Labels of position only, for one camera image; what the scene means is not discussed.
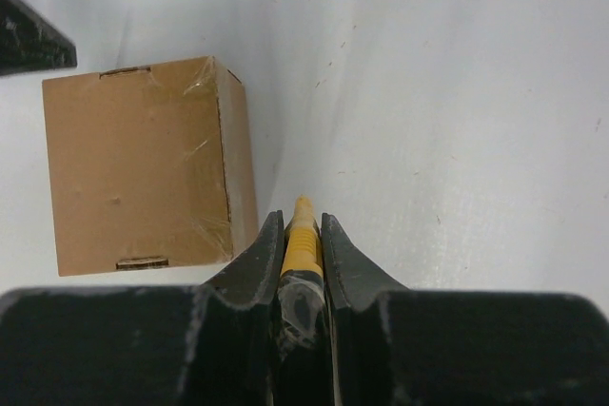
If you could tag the brown cardboard express box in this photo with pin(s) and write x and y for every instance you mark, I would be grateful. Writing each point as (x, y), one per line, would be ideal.
(149, 167)

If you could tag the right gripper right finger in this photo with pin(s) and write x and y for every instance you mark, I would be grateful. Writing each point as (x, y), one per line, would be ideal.
(392, 345)

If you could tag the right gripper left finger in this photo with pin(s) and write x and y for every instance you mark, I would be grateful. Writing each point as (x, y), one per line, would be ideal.
(202, 344)

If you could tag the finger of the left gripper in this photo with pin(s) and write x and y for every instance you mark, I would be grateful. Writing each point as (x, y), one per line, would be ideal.
(29, 43)

